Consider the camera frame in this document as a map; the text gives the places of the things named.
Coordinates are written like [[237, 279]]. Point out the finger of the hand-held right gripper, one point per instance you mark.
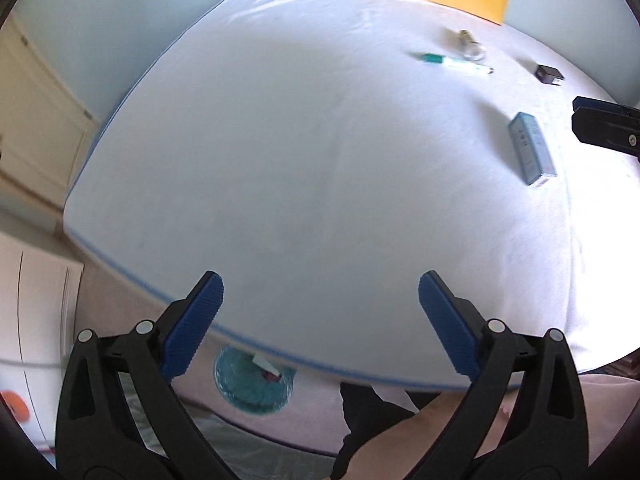
[[605, 127], [615, 104]]

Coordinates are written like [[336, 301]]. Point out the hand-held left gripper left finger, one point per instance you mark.
[[192, 330]]

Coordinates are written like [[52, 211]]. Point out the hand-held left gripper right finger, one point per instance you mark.
[[447, 325]]

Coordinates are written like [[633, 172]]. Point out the light blue box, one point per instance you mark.
[[530, 150]]

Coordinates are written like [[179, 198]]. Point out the teal trash bin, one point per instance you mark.
[[245, 390]]

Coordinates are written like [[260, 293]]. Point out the black box with white label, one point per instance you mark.
[[549, 74]]

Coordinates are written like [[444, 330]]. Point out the black shorts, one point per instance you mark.
[[370, 410]]

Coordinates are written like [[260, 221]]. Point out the person's leg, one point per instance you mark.
[[400, 440]]

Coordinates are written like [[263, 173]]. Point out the grey green floor mat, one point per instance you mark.
[[260, 452]]

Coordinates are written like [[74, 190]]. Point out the white cabinet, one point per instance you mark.
[[35, 300]]

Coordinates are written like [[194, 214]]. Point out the small clear bottle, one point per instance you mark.
[[466, 36]]

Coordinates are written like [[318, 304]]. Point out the green white pen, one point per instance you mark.
[[452, 64]]

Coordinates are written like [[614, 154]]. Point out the pale pink cloth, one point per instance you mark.
[[605, 400]]

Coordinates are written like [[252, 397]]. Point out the orange round object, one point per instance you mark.
[[12, 405]]

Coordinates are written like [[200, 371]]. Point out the cream cupboard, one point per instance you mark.
[[35, 125]]

